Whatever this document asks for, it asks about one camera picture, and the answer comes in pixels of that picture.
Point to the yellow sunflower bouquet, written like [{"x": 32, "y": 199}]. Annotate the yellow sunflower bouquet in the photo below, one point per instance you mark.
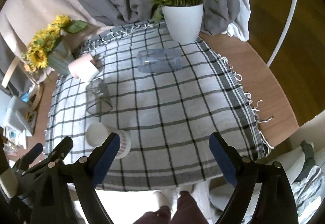
[{"x": 40, "y": 46}]

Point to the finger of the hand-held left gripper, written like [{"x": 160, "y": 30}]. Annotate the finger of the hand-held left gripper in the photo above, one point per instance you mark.
[
  {"x": 35, "y": 150},
  {"x": 63, "y": 146}
]

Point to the person's leg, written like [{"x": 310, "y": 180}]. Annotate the person's leg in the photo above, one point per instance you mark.
[
  {"x": 186, "y": 210},
  {"x": 155, "y": 216}
]

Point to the person's right leg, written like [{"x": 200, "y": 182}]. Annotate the person's right leg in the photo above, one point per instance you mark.
[{"x": 186, "y": 210}]

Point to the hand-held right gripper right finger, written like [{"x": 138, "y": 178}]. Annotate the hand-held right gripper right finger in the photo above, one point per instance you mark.
[{"x": 223, "y": 163}]

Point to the white slipper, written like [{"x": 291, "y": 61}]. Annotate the white slipper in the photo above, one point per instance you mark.
[{"x": 162, "y": 198}]

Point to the person's left leg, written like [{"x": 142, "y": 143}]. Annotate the person's left leg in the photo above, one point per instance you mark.
[{"x": 155, "y": 216}]

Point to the white striped paper cup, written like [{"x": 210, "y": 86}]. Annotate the white striped paper cup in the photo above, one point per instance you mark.
[{"x": 97, "y": 134}]

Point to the dark grey cloth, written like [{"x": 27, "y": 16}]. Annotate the dark grey cloth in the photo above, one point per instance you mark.
[{"x": 308, "y": 155}]

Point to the white grey clothing pile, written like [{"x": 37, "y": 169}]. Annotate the white grey clothing pile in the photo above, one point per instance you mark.
[{"x": 306, "y": 183}]

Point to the green plant in white pot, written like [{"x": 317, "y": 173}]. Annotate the green plant in white pot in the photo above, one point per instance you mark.
[{"x": 182, "y": 21}]

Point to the pink white mug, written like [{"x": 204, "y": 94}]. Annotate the pink white mug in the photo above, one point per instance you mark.
[{"x": 82, "y": 68}]

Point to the clear glass tumbler lying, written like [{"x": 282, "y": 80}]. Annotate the clear glass tumbler lying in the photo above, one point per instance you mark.
[{"x": 157, "y": 60}]

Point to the clear glass cup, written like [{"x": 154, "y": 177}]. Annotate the clear glass cup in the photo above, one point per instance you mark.
[{"x": 97, "y": 97}]

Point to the white sheer curtain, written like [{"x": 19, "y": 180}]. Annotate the white sheer curtain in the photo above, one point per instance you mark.
[{"x": 240, "y": 21}]

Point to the bent wooden chair frame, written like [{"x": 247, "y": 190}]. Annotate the bent wooden chair frame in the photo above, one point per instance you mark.
[{"x": 10, "y": 71}]

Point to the black white checked tablecloth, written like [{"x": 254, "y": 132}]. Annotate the black white checked tablecloth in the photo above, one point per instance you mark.
[{"x": 165, "y": 112}]

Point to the beige curtain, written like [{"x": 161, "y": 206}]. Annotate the beige curtain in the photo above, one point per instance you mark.
[{"x": 30, "y": 5}]

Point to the grey-green ribbed vase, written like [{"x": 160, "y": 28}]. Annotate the grey-green ribbed vase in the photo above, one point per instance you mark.
[{"x": 59, "y": 60}]

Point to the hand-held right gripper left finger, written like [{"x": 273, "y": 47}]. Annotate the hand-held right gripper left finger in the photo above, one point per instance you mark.
[{"x": 106, "y": 163}]

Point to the white curved tube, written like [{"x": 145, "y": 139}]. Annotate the white curved tube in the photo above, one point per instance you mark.
[{"x": 292, "y": 10}]

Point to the pile of white boxes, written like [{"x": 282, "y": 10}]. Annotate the pile of white boxes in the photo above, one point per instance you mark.
[{"x": 15, "y": 117}]

